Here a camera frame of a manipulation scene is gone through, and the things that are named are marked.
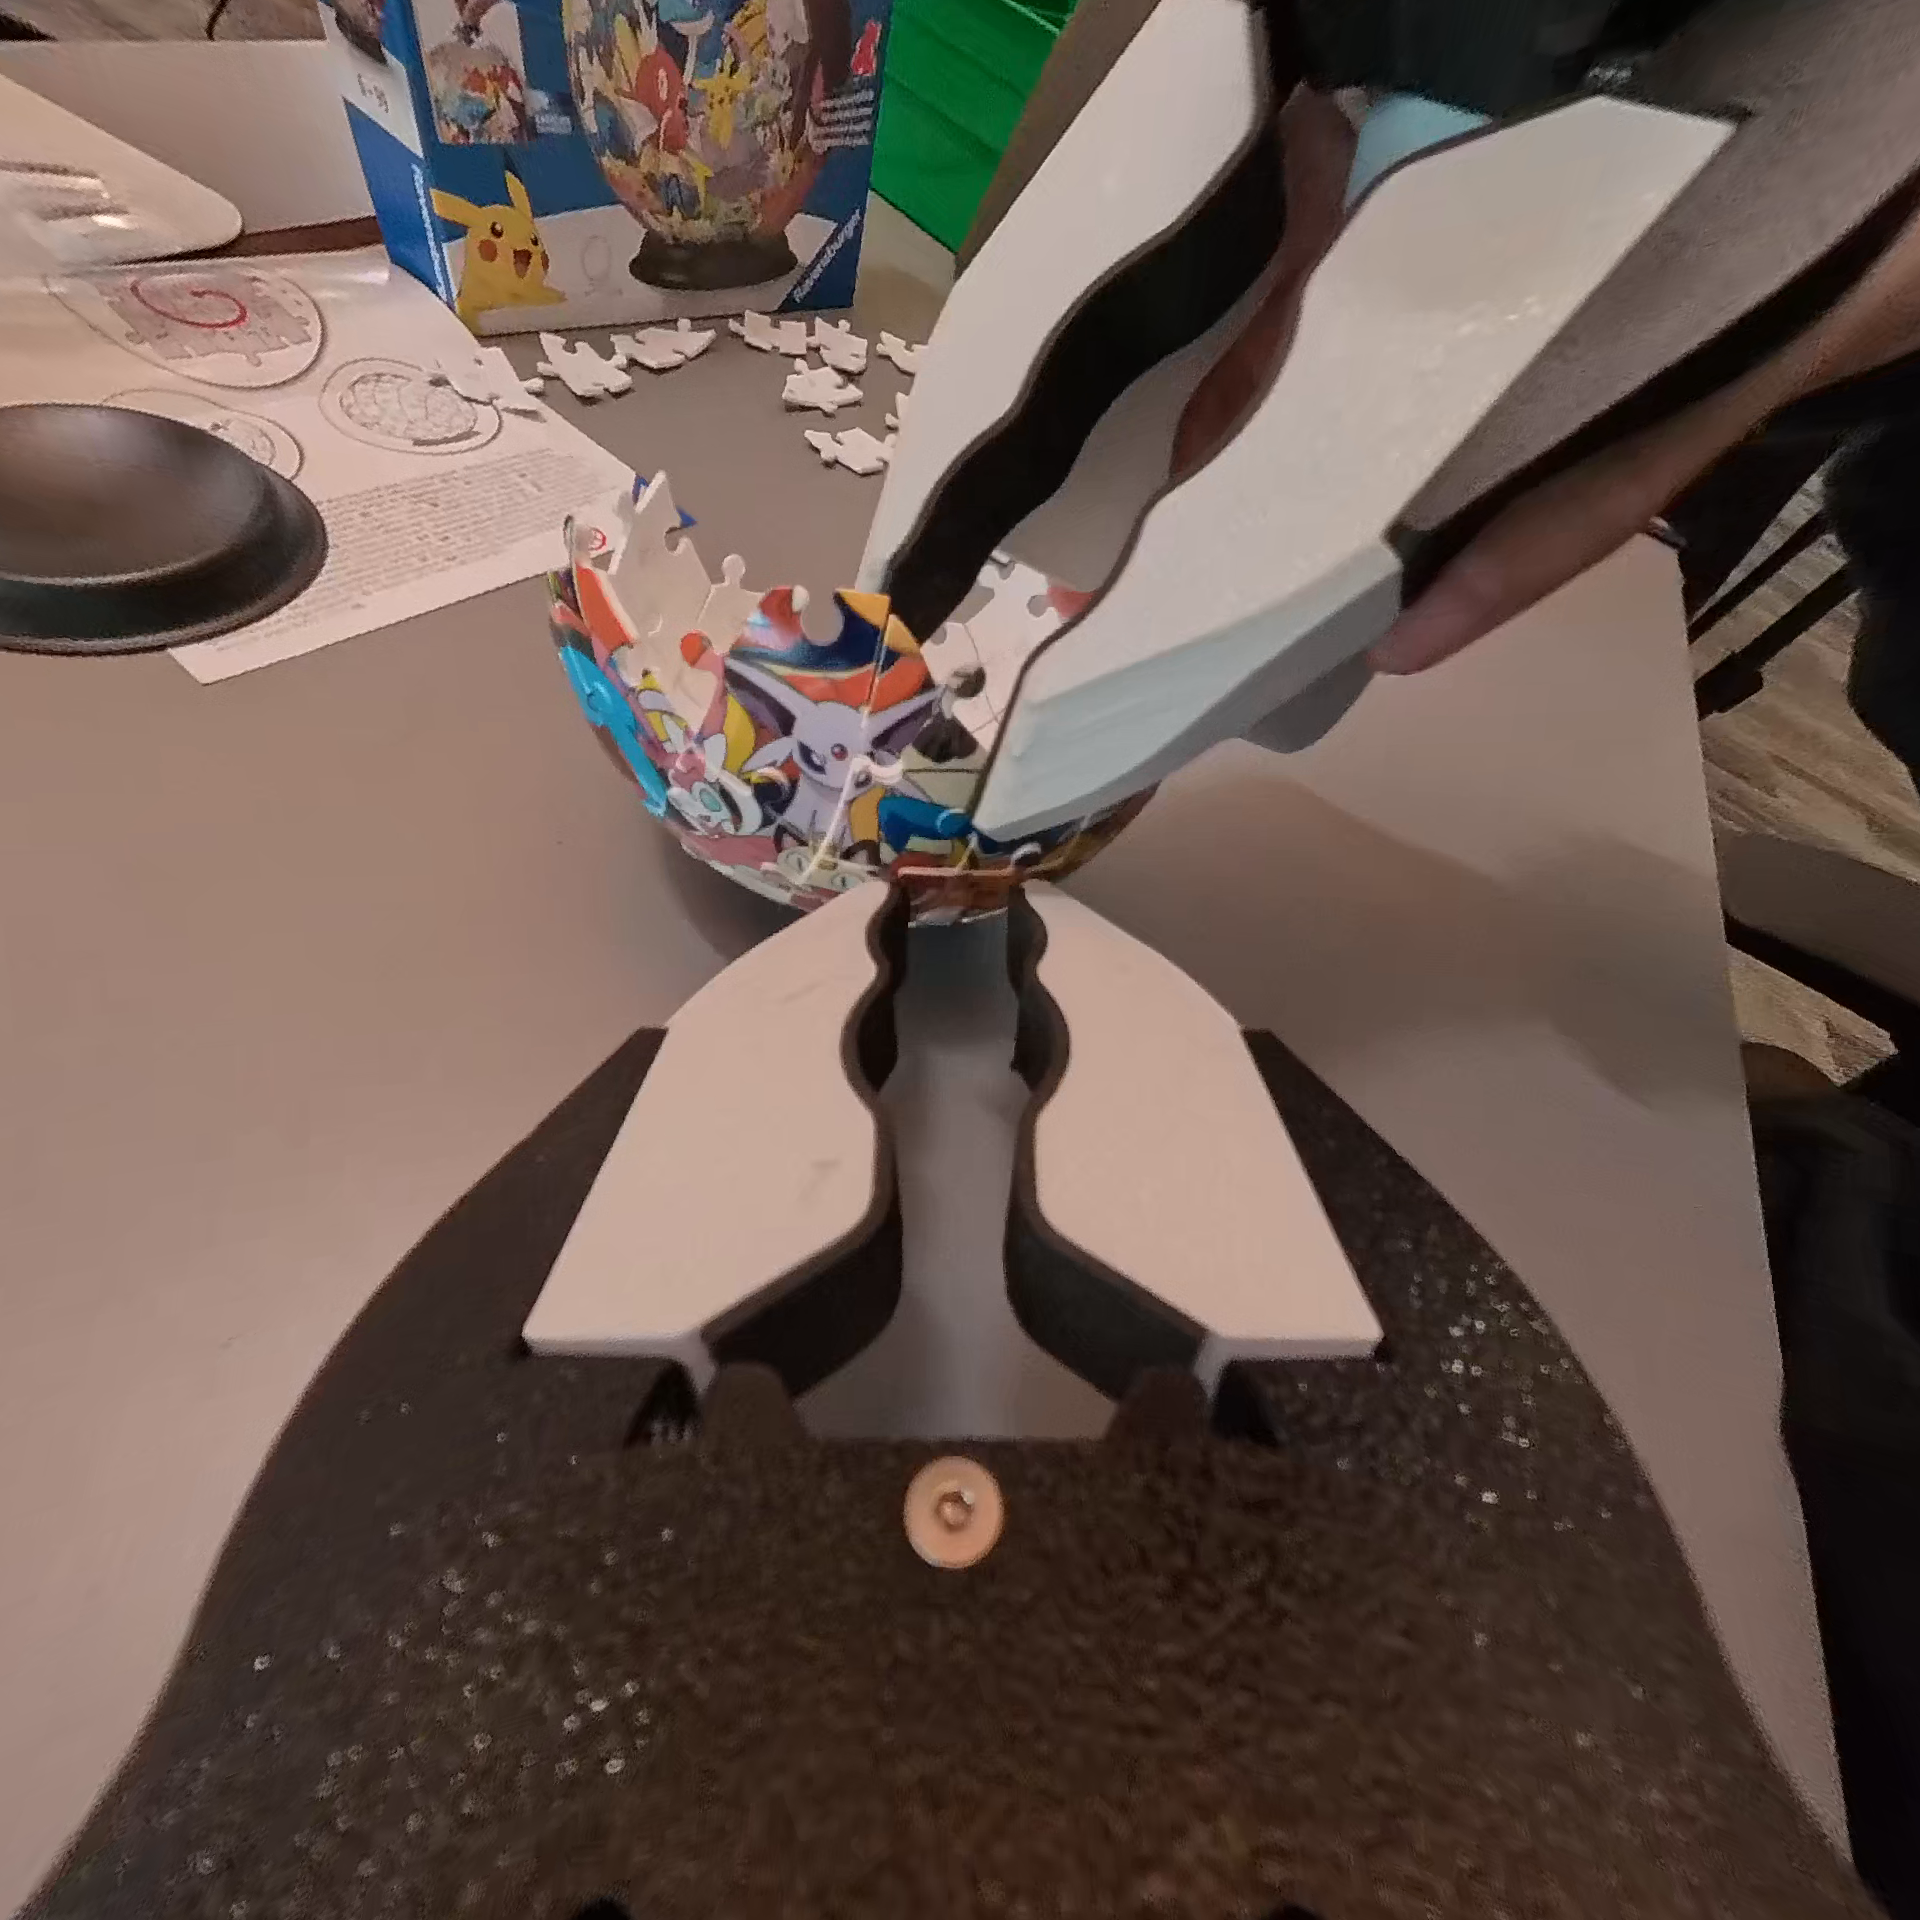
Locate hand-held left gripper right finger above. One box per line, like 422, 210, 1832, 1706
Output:
1006, 884, 1386, 1409

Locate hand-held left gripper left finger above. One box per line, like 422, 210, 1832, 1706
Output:
522, 881, 911, 1387

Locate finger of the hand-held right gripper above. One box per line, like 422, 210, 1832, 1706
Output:
971, 94, 1746, 841
852, 0, 1312, 644

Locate grey partial puzzle ball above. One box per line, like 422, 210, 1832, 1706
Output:
545, 470, 1156, 923

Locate pile of loose puzzle pieces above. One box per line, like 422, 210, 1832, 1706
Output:
448, 306, 932, 479

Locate blue puzzle box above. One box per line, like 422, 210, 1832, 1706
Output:
322, 0, 895, 334

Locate folded paper leaflet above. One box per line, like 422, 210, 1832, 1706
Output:
0, 244, 639, 683

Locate black dome stand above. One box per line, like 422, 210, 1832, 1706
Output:
0, 401, 328, 654

